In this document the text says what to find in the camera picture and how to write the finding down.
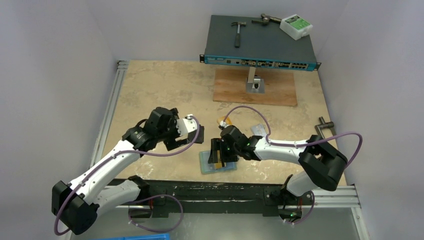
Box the teal card holder wallet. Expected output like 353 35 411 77
199 151 237 175

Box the gold credit card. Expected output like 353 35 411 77
216 116 226 124
213 161 225 170

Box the aluminium frame rail left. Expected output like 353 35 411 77
89 60 130 168

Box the dark hammer tool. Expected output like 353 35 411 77
251 13 282 26

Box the blue plastic bin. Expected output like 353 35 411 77
95 233 170 240

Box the white green box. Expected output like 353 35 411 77
279 14 313 41

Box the aluminium frame rail front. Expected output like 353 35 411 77
278 185 362 210

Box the network switch dark blue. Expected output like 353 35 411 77
199 15 321 72

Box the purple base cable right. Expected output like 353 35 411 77
281 195 315 226

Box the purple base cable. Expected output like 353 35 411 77
281 195 315 226
127 193 184 233

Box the metal post stand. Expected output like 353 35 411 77
245 67 265 94

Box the black credit card stack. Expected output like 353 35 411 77
188 125 205 144

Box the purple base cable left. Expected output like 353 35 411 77
127 193 184 233

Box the small claw hammer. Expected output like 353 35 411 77
231 21 247 48

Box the aluminium frame rail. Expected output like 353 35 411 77
89 60 130 168
278 185 362 210

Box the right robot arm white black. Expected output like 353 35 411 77
208 125 348 204

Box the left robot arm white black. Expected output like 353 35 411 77
51 107 201 236

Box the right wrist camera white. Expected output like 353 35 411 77
218 121 230 130

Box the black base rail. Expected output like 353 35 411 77
126 176 313 220

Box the plywood board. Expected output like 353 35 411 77
212 68 298 107

